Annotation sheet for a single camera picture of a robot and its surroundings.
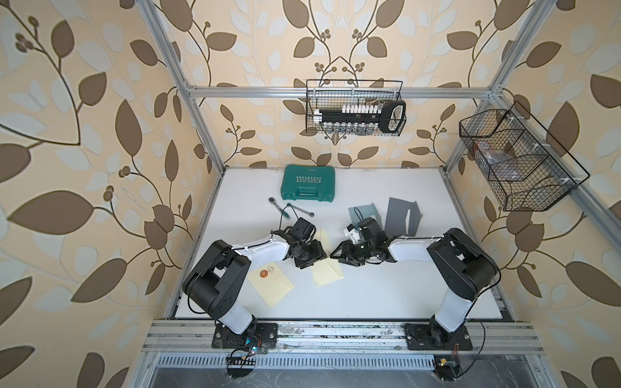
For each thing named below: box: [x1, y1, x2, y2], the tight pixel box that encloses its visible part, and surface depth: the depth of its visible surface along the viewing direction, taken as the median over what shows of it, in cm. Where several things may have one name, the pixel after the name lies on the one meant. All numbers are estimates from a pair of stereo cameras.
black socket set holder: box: [312, 100, 406, 135], surface depth 86 cm
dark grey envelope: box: [384, 197, 422, 238], surface depth 105 cm
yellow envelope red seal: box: [247, 261, 296, 308], surface depth 88 cm
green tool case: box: [280, 164, 336, 203], surface depth 111 cm
